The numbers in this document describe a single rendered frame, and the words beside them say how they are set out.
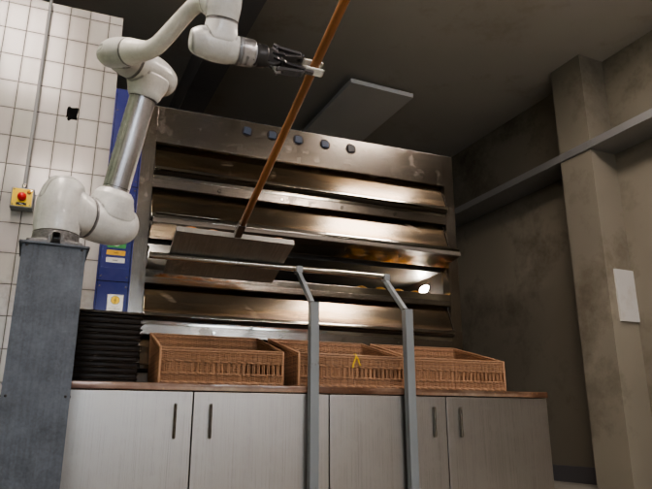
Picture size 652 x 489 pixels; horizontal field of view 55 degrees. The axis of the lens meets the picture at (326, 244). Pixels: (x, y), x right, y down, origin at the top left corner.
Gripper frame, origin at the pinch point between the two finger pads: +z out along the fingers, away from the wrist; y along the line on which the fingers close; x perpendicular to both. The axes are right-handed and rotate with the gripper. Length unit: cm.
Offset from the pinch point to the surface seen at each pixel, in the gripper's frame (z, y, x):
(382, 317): 100, 5, -156
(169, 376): -25, 60, -124
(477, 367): 127, 51, -118
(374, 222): 96, -50, -139
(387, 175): 105, -79, -127
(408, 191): 120, -72, -130
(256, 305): 25, 3, -157
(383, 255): 99, -27, -140
